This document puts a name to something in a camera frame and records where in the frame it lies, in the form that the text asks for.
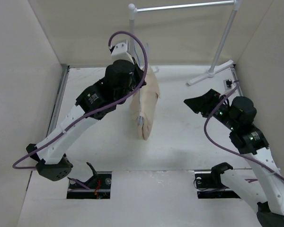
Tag white clothes rack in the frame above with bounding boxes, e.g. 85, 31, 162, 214
127, 0, 242, 86

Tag purple cable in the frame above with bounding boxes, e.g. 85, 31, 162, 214
203, 79, 284, 191
12, 31, 149, 191

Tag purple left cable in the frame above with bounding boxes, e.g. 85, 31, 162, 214
12, 31, 149, 191

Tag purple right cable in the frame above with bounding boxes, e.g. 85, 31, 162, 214
203, 79, 284, 191

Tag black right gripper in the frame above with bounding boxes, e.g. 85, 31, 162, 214
183, 89, 238, 131

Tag light blue wire hanger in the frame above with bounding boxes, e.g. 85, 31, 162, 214
133, 43, 149, 125

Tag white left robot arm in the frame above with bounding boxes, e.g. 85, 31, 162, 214
27, 60, 147, 182

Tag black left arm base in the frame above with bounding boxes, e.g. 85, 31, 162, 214
66, 172, 112, 200

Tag aluminium table edge rail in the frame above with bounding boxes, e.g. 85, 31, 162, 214
46, 64, 70, 136

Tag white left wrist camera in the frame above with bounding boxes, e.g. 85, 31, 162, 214
110, 40, 134, 63

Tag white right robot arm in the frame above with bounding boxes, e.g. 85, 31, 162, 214
184, 89, 284, 227

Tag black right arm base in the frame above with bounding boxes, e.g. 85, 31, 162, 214
193, 170, 240, 199

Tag beige trousers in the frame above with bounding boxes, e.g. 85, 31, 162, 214
130, 66, 160, 140

